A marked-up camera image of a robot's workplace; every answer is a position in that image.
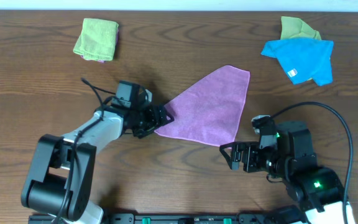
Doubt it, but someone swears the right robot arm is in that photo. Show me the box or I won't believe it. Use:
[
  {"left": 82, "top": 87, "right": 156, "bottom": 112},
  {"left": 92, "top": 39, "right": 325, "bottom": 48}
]
[{"left": 219, "top": 117, "right": 354, "bottom": 223}]

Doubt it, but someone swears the crumpled olive green cloth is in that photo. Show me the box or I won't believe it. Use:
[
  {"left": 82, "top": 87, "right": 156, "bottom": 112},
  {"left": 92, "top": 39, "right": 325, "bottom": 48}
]
[{"left": 280, "top": 16, "right": 321, "bottom": 40}]

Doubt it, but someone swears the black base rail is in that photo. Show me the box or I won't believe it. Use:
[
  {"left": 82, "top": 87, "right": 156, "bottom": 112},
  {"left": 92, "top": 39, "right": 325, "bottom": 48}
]
[{"left": 101, "top": 213, "right": 307, "bottom": 224}]

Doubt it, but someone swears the folded pink cloth under green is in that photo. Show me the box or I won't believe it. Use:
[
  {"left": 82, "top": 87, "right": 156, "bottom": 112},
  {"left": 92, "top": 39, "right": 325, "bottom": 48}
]
[{"left": 74, "top": 30, "right": 118, "bottom": 63}]

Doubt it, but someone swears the purple microfibre cloth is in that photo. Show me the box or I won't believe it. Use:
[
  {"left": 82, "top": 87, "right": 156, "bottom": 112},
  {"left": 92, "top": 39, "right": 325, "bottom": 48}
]
[{"left": 155, "top": 65, "right": 250, "bottom": 146}]

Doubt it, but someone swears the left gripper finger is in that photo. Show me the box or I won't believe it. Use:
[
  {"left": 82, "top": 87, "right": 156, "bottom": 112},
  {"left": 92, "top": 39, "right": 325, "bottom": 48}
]
[
  {"left": 132, "top": 126, "right": 160, "bottom": 139},
  {"left": 158, "top": 105, "right": 175, "bottom": 127}
]

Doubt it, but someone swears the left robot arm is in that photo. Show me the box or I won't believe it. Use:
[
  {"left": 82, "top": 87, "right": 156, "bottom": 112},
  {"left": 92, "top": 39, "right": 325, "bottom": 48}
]
[{"left": 21, "top": 104, "right": 174, "bottom": 222}]

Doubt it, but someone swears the blue cloth with label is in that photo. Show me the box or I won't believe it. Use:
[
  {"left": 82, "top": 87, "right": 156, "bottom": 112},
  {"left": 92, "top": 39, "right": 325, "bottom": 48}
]
[{"left": 261, "top": 37, "right": 334, "bottom": 86}]

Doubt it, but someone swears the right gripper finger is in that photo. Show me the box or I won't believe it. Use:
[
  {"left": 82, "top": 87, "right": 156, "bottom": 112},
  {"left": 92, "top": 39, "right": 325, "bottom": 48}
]
[
  {"left": 219, "top": 141, "right": 244, "bottom": 154},
  {"left": 219, "top": 148, "right": 239, "bottom": 170}
]

